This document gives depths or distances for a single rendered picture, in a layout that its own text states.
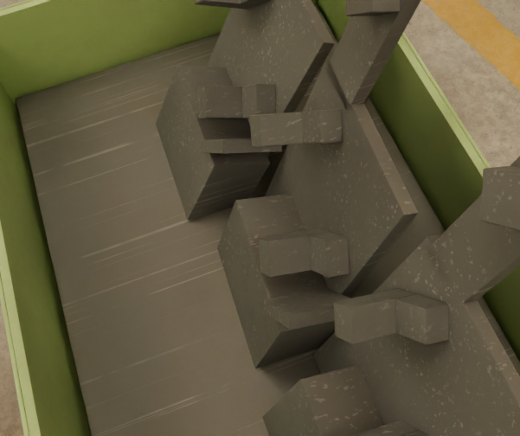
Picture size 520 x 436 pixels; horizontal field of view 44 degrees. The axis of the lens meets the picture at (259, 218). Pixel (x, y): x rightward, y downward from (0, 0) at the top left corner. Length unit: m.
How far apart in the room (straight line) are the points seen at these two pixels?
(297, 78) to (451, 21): 1.49
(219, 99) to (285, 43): 0.08
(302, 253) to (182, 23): 0.37
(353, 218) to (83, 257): 0.30
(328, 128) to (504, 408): 0.23
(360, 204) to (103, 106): 0.38
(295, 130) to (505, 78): 1.45
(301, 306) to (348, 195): 0.09
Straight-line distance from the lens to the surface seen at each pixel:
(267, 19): 0.62
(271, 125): 0.51
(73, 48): 0.79
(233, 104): 0.62
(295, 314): 0.49
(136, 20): 0.78
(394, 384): 0.51
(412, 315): 0.44
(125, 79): 0.79
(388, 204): 0.46
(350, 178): 0.50
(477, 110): 1.84
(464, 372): 0.45
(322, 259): 0.51
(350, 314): 0.43
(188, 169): 0.65
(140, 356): 0.62
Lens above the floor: 1.43
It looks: 62 degrees down
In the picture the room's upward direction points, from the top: 9 degrees counter-clockwise
